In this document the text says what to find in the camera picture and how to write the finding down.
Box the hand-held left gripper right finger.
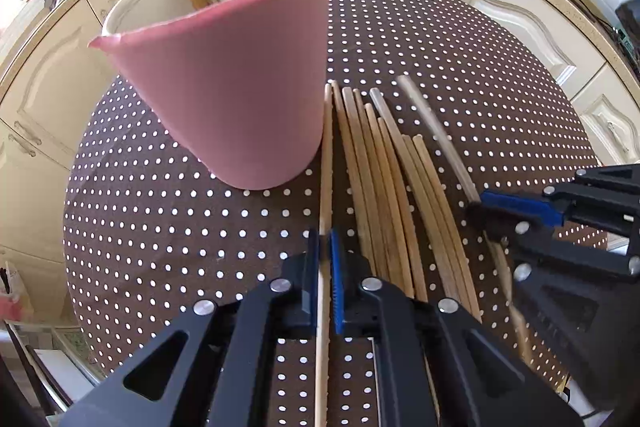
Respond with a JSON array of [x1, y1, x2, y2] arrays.
[[327, 229, 585, 427]]

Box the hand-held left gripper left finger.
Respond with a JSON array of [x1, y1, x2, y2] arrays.
[[47, 229, 321, 427]]

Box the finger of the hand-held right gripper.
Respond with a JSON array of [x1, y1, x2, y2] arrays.
[[481, 164, 640, 235], [467, 204, 640, 410]]

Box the pile of chopsticks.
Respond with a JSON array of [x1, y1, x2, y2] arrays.
[[330, 79, 483, 325]]

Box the greyish wooden chopstick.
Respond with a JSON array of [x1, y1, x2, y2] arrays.
[[396, 75, 531, 365]]

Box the pale slender wooden chopstick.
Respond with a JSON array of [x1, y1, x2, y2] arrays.
[[315, 83, 335, 427]]

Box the pink cup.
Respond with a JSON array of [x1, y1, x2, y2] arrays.
[[89, 0, 332, 191]]

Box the polka dot round table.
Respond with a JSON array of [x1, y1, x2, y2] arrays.
[[62, 0, 608, 427]]

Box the dark grey device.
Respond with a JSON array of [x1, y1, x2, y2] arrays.
[[616, 0, 640, 72]]

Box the pink plastic bag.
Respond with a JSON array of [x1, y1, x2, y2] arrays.
[[0, 259, 33, 323]]

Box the cream base cabinets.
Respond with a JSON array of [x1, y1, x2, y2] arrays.
[[0, 0, 640, 323]]

